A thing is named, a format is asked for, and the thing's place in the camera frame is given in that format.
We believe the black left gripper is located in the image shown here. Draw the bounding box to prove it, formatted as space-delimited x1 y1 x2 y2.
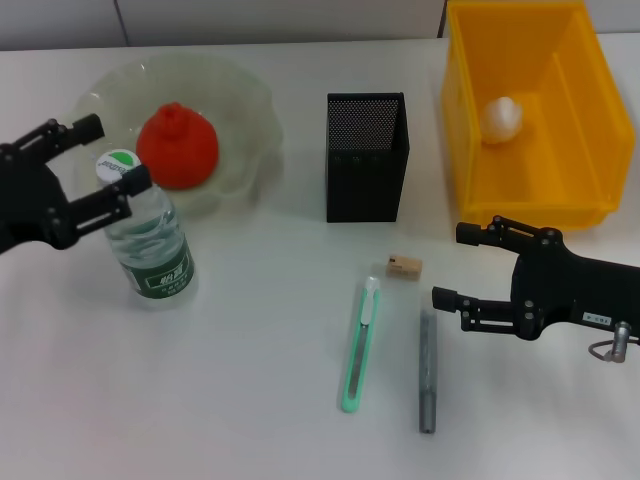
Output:
0 113 152 256

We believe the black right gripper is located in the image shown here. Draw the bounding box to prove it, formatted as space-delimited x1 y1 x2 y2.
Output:
431 214 640 346

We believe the red-orange fruit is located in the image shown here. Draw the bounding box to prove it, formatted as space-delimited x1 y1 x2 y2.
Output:
135 101 220 190

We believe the grey marker pen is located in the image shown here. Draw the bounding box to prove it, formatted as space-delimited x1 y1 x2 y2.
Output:
417 294 440 435

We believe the water bottle green label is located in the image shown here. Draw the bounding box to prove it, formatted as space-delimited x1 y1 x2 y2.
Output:
94 148 200 311

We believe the green utility knife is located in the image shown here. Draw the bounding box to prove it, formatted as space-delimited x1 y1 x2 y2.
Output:
341 276 384 415

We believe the black mesh pen holder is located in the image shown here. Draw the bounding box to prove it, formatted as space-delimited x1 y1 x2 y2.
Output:
325 91 411 224

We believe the translucent glass fruit plate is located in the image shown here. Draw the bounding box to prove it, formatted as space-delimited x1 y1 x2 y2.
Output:
47 53 287 219

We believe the yellow plastic bin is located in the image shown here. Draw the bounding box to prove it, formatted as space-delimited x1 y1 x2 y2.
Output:
439 0 632 232

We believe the right gripper cable with plug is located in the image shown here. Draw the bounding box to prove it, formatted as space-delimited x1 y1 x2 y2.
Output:
589 322 640 364

